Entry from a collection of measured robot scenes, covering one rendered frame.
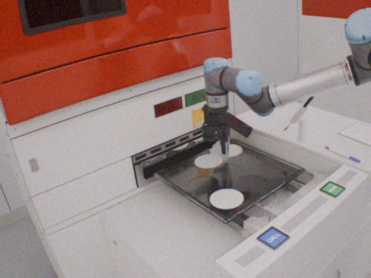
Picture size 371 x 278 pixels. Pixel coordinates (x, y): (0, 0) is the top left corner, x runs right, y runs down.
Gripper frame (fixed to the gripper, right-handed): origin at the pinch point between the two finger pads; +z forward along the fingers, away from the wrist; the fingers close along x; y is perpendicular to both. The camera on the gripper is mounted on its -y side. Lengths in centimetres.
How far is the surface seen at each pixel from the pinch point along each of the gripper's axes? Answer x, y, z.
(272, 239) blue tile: 43.6, -20.2, -5.1
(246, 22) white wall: -251, 29, -18
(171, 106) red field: -1.3, 19.0, -18.8
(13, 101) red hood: 44, 44, -37
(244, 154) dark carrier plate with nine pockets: -6.5, -5.2, 1.4
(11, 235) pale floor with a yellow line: -16, 168, 91
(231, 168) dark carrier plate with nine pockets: 3.7, -2.3, 1.4
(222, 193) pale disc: 18.8, -2.7, 1.3
